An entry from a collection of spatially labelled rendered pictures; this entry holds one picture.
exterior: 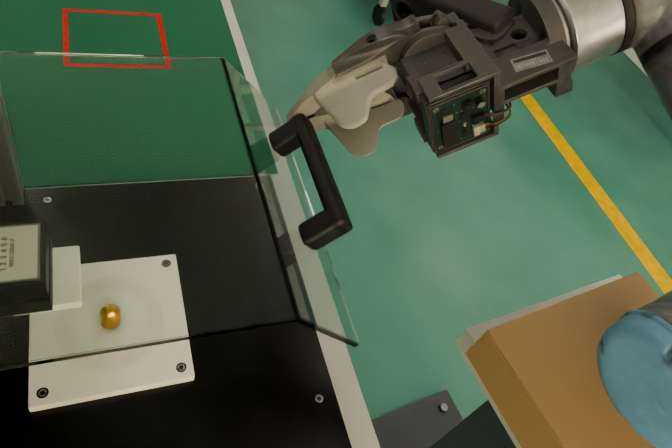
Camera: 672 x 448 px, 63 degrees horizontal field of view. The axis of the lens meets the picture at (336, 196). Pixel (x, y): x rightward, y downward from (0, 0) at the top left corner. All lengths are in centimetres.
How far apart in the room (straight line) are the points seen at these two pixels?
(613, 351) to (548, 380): 17
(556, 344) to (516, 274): 123
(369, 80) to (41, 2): 77
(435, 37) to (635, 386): 33
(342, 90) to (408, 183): 159
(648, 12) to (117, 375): 56
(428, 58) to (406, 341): 127
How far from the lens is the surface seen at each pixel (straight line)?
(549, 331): 74
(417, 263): 179
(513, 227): 209
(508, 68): 43
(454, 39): 43
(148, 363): 61
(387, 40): 42
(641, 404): 55
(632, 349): 53
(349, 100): 42
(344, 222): 38
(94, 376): 61
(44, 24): 105
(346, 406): 66
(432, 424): 154
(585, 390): 72
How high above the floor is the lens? 134
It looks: 46 degrees down
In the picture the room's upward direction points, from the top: 22 degrees clockwise
